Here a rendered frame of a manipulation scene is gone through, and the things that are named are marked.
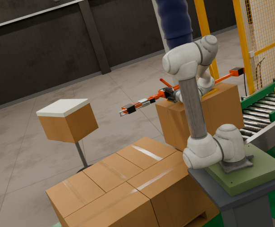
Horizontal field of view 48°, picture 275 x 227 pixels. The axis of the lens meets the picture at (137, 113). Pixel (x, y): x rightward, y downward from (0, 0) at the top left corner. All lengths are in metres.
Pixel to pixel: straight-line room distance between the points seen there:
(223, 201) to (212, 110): 0.91
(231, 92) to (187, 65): 1.08
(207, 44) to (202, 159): 0.67
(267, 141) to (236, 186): 1.11
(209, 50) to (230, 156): 0.66
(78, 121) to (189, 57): 2.30
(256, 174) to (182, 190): 0.81
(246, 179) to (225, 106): 0.89
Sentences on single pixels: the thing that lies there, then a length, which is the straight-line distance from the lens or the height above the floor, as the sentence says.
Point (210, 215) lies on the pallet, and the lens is 2.97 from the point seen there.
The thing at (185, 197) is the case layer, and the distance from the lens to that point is 2.69.
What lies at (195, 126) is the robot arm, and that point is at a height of 1.19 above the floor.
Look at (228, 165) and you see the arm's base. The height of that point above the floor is 0.85.
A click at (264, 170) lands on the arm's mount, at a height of 0.81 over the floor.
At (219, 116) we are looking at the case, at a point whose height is 0.87.
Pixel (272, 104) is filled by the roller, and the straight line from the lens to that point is 3.60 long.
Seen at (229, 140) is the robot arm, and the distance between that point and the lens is 1.96.
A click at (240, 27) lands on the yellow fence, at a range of 3.69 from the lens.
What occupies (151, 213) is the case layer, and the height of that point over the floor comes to 0.42.
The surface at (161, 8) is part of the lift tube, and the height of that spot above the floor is 1.84.
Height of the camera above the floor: 1.96
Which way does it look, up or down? 20 degrees down
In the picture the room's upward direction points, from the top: 18 degrees counter-clockwise
